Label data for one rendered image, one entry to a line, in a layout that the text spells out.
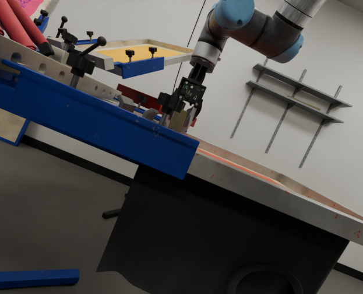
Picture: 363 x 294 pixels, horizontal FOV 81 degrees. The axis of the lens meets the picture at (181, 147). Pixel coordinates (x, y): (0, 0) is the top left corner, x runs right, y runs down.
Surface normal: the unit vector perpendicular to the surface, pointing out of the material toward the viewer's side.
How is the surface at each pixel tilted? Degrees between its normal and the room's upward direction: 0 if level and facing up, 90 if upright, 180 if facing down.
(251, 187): 90
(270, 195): 90
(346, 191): 90
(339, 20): 90
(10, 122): 79
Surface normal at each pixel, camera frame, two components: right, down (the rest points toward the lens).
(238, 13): 0.13, 0.21
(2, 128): 0.07, -0.05
